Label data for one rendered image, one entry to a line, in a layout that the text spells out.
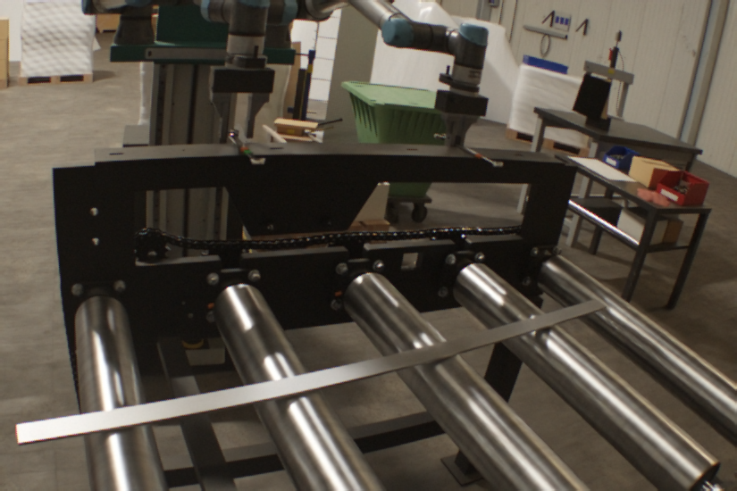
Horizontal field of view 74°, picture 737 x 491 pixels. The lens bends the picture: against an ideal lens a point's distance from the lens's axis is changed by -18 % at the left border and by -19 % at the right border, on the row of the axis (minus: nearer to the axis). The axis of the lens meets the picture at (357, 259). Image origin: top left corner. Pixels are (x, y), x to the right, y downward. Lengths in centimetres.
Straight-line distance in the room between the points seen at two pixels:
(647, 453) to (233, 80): 107
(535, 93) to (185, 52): 634
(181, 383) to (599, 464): 177
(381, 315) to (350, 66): 387
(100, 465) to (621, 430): 88
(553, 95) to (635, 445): 703
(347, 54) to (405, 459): 355
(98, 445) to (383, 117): 315
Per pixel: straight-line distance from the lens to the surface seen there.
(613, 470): 245
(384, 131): 376
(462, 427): 98
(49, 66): 919
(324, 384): 93
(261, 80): 121
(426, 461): 218
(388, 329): 116
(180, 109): 230
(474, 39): 142
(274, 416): 91
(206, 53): 202
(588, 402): 116
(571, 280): 157
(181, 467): 158
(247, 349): 103
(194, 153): 115
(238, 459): 160
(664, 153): 510
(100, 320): 108
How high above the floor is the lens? 149
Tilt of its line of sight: 25 degrees down
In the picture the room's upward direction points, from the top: 9 degrees clockwise
